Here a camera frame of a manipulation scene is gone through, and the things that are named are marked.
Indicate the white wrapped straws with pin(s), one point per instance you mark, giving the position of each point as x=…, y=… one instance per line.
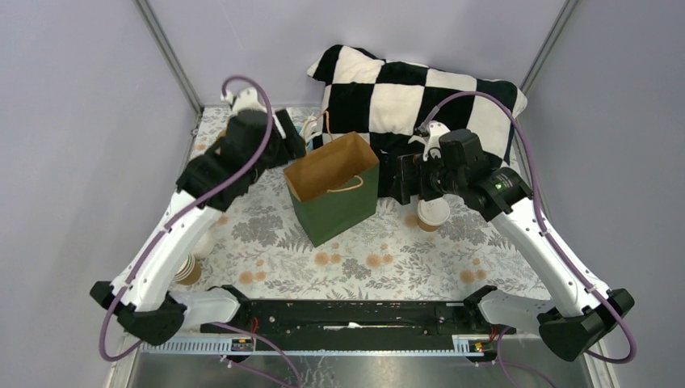
x=312, y=128

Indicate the stack of brown paper cups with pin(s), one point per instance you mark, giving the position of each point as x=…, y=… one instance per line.
x=189, y=272

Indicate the black cloth bundle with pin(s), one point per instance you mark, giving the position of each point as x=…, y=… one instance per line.
x=387, y=147

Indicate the black white checkered pillow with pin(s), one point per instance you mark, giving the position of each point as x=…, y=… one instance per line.
x=366, y=94

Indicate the green paper bag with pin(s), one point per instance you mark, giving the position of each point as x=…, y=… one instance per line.
x=334, y=187

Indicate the brown paper coffee cup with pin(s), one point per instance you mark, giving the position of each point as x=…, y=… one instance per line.
x=425, y=226

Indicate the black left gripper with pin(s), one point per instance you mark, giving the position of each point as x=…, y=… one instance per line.
x=292, y=145

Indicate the floral patterned table mat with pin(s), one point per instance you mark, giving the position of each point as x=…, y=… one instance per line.
x=259, y=247

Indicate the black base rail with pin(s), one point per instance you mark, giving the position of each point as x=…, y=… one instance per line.
x=308, y=327

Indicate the white plastic cup lid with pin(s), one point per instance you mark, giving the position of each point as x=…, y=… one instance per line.
x=433, y=212

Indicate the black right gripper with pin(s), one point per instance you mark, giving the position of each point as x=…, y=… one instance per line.
x=411, y=166

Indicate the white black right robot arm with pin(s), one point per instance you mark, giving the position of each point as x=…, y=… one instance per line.
x=581, y=308

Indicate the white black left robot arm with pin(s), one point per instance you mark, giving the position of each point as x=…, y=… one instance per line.
x=257, y=138

